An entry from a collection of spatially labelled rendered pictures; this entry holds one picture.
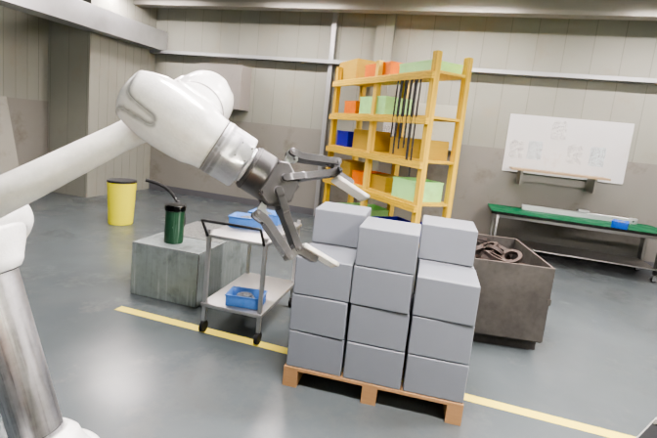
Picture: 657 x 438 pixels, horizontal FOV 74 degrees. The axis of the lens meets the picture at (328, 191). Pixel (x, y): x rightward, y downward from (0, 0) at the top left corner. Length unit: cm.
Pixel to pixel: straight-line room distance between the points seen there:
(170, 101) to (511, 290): 339
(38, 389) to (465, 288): 203
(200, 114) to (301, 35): 773
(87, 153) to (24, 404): 57
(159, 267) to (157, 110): 343
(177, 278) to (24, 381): 289
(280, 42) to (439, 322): 672
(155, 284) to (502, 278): 289
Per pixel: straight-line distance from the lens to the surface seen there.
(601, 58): 802
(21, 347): 116
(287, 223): 71
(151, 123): 68
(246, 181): 69
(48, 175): 86
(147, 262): 412
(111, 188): 662
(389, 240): 252
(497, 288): 376
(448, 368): 278
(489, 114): 768
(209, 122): 67
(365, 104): 659
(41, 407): 120
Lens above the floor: 161
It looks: 8 degrees down
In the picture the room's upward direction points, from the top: 6 degrees clockwise
